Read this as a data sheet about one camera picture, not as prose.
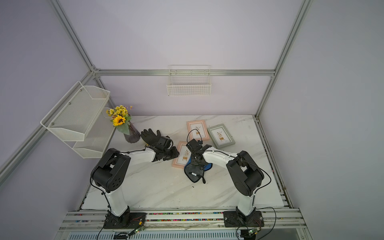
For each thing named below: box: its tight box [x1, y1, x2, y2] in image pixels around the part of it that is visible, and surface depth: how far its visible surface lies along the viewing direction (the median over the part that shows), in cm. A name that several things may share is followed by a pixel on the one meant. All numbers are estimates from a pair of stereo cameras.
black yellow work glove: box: [140, 128, 161, 145], surface depth 107 cm
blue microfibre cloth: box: [184, 154, 213, 184], surface depth 88 cm
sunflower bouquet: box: [106, 105, 132, 135], surface depth 87 cm
